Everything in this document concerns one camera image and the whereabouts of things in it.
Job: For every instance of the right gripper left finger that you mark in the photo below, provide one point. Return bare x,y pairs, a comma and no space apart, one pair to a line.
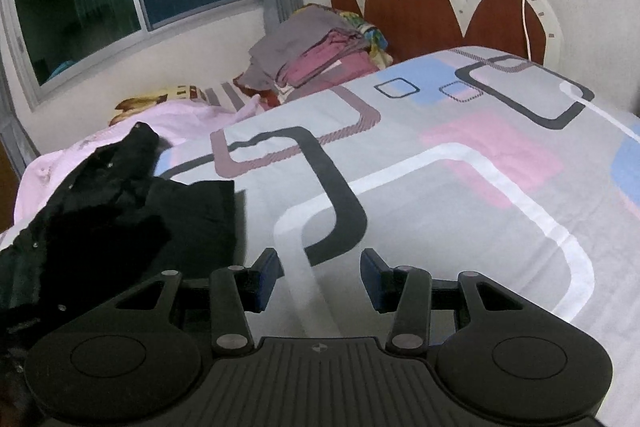
236,290

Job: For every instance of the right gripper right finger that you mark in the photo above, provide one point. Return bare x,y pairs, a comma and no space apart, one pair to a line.
405,292

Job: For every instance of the black jacket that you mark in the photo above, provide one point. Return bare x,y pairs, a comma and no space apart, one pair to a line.
110,226

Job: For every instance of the pink folded clothes stack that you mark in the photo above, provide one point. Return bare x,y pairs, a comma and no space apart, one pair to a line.
336,59

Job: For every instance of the patterned grey bed sheet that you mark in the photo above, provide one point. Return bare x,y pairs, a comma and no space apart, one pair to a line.
516,188

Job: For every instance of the pink blanket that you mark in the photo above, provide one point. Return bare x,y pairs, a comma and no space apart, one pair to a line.
175,122

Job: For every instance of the yellow patterned pillow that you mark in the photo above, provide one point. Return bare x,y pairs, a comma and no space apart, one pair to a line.
141,102

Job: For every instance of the colourful folded cloth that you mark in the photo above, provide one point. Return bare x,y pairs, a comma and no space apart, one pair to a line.
377,43

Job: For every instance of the grey folded cloth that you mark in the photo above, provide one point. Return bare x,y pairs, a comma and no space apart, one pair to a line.
290,40

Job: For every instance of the red white scalloped headboard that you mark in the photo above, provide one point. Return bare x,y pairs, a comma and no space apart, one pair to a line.
525,28

